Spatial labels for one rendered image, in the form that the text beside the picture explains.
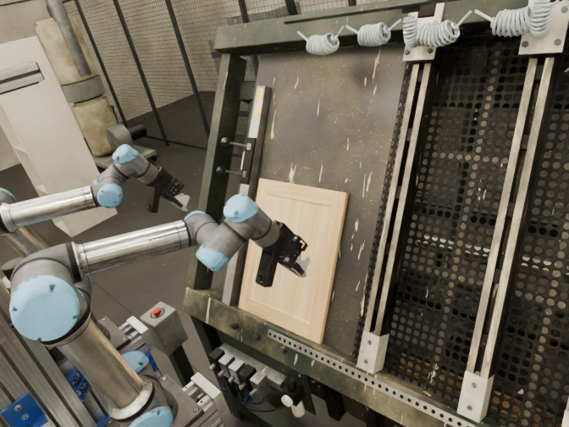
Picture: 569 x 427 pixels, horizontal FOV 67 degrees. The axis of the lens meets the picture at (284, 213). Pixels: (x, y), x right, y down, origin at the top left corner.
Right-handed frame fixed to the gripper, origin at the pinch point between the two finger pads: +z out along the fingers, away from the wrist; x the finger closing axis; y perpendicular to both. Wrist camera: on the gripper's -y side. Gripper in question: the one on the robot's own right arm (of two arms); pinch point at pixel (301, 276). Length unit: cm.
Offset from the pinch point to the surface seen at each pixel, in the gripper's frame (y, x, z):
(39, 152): 14, 423, 42
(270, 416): -51, 54, 101
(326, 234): 22.9, 18.3, 22.0
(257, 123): 52, 62, -1
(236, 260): 0, 58, 28
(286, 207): 27, 40, 18
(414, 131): 57, -9, 0
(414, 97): 66, -6, -5
